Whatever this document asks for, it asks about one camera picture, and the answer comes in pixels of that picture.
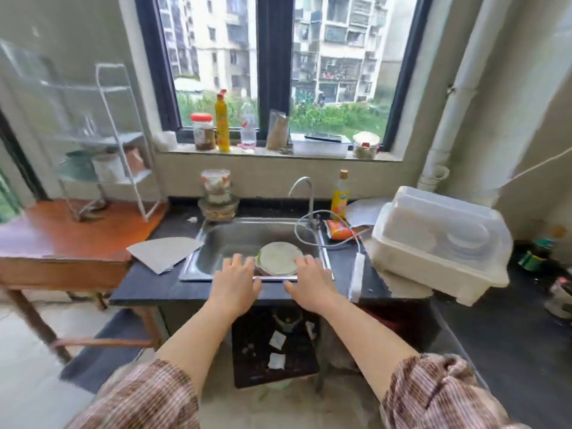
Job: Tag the small white cup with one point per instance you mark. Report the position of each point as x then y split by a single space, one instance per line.
165 141

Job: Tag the stack of white plates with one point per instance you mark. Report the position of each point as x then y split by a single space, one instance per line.
467 236

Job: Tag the black crate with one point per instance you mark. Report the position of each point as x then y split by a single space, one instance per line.
254 352

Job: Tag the plaid left shirt sleeve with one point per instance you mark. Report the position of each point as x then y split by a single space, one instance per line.
147 397

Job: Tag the white plastic strip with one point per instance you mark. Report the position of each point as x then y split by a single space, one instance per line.
356 276

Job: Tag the yellow squeeze bottle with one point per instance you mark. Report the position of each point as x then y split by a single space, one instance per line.
222 125

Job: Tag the person's left forearm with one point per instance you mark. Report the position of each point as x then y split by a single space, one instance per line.
203 341

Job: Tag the white paper scrap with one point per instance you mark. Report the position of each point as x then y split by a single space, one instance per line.
276 360
277 340

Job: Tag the person's right hand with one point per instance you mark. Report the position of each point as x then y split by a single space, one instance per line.
313 288

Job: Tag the white dish box clear lid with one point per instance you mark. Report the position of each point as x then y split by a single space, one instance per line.
447 274

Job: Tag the white paper sheet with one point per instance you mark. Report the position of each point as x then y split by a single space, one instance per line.
366 212

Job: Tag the round white plate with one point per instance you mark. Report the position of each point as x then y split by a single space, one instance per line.
279 259

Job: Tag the grey folded paper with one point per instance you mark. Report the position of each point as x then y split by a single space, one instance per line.
163 253

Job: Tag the clear plastic cup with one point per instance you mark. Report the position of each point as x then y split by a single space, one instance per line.
216 180

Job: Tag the white round container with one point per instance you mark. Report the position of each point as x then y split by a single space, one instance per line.
109 168

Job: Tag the red lid glass jar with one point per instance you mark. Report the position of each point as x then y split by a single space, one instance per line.
203 133

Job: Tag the white cloth under dish box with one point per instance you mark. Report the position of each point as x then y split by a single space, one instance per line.
402 288

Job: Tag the clear plastic bottle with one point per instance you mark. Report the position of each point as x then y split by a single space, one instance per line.
248 129

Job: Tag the black window frame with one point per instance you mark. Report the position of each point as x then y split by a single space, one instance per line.
275 62

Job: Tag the chrome faucet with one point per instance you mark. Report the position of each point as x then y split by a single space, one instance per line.
311 201

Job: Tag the orange packet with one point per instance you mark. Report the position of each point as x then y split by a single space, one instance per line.
339 230

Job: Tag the plaid right shirt sleeve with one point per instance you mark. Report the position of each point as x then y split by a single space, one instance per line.
438 393

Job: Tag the clear plastic bag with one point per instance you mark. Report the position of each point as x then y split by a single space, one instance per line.
278 131

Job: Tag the person's right thumb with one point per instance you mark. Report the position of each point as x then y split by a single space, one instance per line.
290 288

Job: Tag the flat black object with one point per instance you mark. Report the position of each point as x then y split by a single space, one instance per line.
322 137

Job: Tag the clear lidded glass bowl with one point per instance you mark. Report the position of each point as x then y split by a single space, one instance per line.
219 210

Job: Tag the wooden table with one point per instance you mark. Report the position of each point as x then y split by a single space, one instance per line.
67 236

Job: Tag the white lidded pot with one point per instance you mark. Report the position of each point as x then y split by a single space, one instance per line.
365 146

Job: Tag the orange dish soap bottle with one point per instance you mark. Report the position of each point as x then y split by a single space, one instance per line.
340 198

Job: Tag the person's left hand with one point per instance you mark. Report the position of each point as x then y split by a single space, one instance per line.
232 288

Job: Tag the white drain pipe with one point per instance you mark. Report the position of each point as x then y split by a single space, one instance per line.
460 93

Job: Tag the orange container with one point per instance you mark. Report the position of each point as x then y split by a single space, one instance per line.
135 160

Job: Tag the dark grey floor mat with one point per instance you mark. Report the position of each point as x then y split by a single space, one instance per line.
102 352

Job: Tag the person's right forearm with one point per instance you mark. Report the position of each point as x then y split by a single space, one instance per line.
362 344

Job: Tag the plaid shirt sleeve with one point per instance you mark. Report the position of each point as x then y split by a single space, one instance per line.
438 393
147 397

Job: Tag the stainless steel sink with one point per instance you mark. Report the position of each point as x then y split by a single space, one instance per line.
223 245

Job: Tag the green can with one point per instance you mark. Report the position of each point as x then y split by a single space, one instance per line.
531 262

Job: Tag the white and red container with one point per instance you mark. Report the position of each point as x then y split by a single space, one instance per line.
561 299

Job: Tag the green bowl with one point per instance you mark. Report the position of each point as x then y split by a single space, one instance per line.
77 167

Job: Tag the person's left thumb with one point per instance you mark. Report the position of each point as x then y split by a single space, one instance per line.
257 286

